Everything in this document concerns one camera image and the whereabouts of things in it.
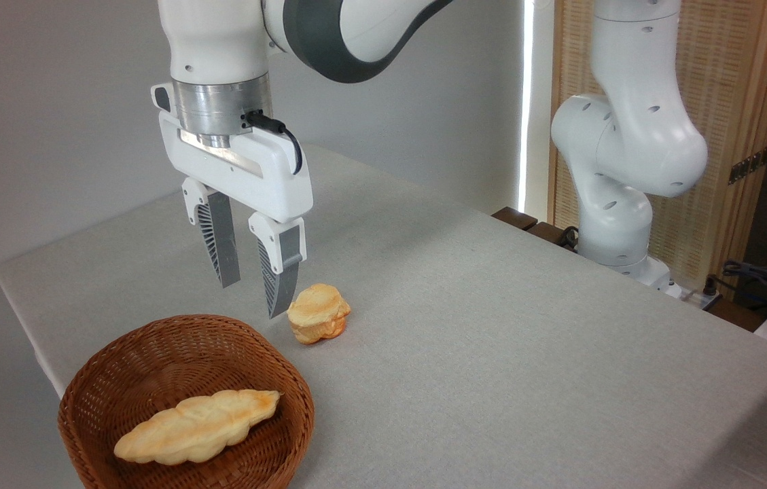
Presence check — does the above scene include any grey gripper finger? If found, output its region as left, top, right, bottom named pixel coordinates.
left=249, top=212, right=307, bottom=320
left=182, top=178, right=241, bottom=289

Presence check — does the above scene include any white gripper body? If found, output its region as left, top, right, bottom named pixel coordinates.
left=151, top=83, right=314, bottom=224

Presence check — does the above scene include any long twisted bread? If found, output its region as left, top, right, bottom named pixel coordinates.
left=113, top=389, right=281, bottom=466

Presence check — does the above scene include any round bread roll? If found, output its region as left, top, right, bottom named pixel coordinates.
left=287, top=283, right=352, bottom=345

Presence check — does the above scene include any brown wicker basket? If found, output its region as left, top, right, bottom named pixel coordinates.
left=58, top=314, right=315, bottom=489

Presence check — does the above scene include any dark wooden slat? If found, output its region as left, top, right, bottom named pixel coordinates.
left=492, top=206, right=539, bottom=232
left=527, top=221, right=581, bottom=253

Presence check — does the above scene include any white power strip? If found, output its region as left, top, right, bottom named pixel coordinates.
left=677, top=285, right=724, bottom=312

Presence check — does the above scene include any wooden woven folding screen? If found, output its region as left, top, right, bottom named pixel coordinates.
left=548, top=0, right=767, bottom=300

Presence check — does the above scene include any dark metal screen hinge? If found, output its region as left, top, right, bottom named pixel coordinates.
left=728, top=145, right=767, bottom=185

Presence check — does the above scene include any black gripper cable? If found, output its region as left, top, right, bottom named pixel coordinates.
left=245, top=111, right=304, bottom=175

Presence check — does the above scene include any bundle of dark cables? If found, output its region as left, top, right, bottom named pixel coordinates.
left=704, top=260, right=767, bottom=321

